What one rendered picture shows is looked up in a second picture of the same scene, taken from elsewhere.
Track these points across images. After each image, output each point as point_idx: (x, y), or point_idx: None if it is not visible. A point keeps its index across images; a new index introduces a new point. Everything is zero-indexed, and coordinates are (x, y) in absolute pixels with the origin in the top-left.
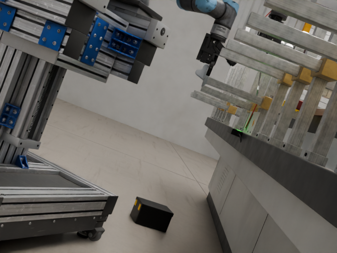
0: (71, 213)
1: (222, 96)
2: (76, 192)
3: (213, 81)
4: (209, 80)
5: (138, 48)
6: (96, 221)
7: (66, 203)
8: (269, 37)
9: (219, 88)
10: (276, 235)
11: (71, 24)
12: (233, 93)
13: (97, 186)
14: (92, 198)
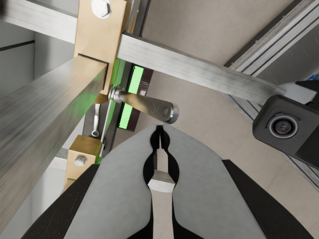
0: (267, 33)
1: (163, 176)
2: (271, 51)
3: (268, 83)
4: (279, 87)
5: None
6: (226, 67)
7: (286, 22)
8: None
9: (242, 73)
10: None
11: None
12: (208, 60)
13: (234, 96)
14: (254, 53)
